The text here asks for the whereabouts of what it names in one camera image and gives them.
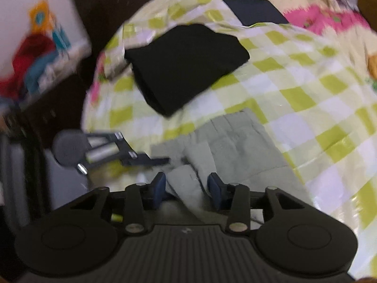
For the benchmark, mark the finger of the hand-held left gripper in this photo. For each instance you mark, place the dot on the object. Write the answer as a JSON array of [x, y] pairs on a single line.
[[132, 156]]

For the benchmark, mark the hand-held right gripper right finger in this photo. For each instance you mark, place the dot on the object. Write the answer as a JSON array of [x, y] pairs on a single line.
[[215, 191]]

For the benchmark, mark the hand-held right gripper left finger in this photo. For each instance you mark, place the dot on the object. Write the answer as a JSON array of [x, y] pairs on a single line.
[[159, 189]]

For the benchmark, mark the light grey pants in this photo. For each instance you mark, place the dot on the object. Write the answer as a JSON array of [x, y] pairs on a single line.
[[235, 150]]

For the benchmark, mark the black folded cloth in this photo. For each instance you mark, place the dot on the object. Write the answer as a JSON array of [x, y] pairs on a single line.
[[188, 64]]

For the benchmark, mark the white cartoon printed cloth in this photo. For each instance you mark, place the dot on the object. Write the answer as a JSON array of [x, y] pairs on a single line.
[[44, 35]]

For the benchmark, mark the yellow-green checkered bed sheet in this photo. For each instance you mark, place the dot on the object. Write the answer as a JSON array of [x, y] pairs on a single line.
[[309, 94]]

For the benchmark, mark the dark brown headboard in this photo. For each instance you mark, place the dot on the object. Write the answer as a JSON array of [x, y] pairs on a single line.
[[117, 3]]

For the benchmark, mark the dark blue folded cloth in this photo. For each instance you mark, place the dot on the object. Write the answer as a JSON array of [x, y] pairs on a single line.
[[254, 10]]

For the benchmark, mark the pink cartoon printed blanket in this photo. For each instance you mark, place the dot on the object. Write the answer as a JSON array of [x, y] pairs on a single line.
[[330, 20]]

